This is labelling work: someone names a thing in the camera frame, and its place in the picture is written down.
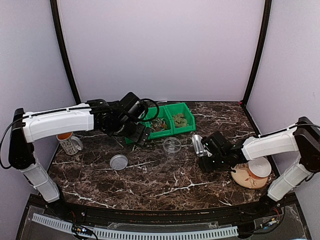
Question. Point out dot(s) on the clear plastic cup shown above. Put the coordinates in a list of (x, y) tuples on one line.
[(171, 147)]

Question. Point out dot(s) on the white patterned mug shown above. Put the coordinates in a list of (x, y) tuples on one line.
[(70, 143)]

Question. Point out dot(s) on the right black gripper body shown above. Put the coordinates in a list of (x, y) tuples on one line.
[(219, 162)]

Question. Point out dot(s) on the white slotted cable duct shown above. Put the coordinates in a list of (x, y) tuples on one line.
[(98, 233)]

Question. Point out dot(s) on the beige floral plate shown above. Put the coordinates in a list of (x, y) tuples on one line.
[(242, 175)]

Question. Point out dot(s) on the metal scoop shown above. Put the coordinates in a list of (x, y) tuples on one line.
[(198, 146)]

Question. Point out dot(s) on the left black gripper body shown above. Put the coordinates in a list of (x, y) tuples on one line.
[(135, 136)]

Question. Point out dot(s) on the black frame post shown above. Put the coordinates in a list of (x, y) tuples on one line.
[(63, 50), (258, 52)]

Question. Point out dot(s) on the green bin colourful candies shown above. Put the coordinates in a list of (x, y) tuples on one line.
[(130, 141)]

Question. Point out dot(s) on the green bin mixed candies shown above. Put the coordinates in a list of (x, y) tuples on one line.
[(161, 126)]

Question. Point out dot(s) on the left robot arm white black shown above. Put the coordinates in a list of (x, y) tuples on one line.
[(124, 118)]

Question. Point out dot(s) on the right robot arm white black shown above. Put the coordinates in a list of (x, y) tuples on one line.
[(302, 137)]

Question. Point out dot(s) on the grey round plastic lid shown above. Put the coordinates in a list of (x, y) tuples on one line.
[(118, 162)]

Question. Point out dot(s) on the left black frame post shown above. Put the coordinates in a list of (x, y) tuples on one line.
[(63, 50)]

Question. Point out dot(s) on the black front rail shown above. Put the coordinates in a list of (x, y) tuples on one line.
[(174, 210)]

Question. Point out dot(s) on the right black frame post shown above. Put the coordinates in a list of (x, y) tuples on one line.
[(258, 52)]

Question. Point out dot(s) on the white orange bowl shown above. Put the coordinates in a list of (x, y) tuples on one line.
[(260, 167)]

